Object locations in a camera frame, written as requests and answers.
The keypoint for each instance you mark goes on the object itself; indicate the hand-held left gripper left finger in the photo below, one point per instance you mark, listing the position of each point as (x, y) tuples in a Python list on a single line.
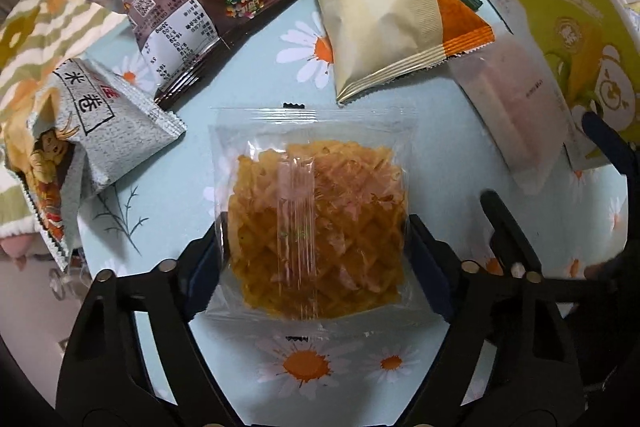
[(197, 277)]

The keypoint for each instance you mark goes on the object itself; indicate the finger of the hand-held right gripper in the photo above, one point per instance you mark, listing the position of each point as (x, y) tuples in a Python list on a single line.
[(607, 142), (505, 227)]

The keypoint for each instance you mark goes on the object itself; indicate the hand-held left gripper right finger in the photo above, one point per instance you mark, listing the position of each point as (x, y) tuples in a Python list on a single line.
[(440, 282)]

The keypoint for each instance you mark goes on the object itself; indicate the clear waffle snack packet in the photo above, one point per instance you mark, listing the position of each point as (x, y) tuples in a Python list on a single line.
[(315, 227)]

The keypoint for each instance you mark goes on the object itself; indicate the translucent pink bar packet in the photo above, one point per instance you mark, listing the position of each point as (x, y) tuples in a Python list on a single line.
[(515, 112)]

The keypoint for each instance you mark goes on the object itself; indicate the blue daisy print table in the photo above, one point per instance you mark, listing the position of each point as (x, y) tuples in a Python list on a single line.
[(310, 372)]

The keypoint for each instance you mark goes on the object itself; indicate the grey cartoon snack packet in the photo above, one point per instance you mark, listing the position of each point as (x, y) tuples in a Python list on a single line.
[(100, 127)]

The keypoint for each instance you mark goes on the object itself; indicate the pink bedding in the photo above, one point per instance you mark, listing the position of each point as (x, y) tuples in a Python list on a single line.
[(12, 249)]

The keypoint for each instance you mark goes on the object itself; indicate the cream and orange snack packet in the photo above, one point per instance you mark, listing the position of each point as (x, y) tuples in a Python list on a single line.
[(385, 17)]

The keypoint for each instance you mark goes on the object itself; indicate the floral striped blanket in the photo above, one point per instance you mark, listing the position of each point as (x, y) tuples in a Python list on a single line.
[(30, 32)]

